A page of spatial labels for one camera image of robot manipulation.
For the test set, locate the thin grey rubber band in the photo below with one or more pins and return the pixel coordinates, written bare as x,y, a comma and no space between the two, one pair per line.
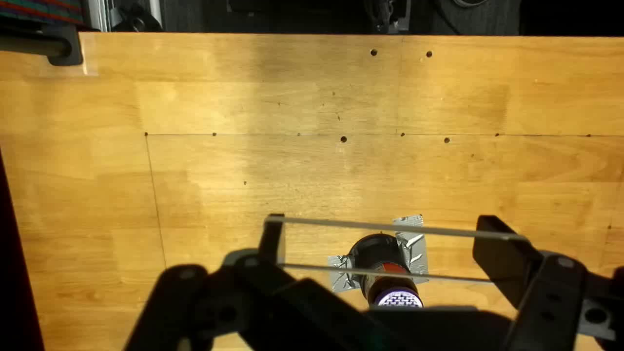
390,227

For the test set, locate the dark jar with patterned lid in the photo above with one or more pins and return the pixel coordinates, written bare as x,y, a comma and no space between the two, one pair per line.
386,278

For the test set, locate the colourful woven patterned panel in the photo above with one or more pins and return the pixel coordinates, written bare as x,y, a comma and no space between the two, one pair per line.
44,11

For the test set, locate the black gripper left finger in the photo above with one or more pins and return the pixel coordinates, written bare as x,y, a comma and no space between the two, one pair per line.
271,245

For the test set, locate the black table clamp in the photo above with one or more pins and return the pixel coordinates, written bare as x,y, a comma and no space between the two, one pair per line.
56,44

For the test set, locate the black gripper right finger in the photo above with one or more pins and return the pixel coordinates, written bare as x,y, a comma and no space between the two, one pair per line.
507,264

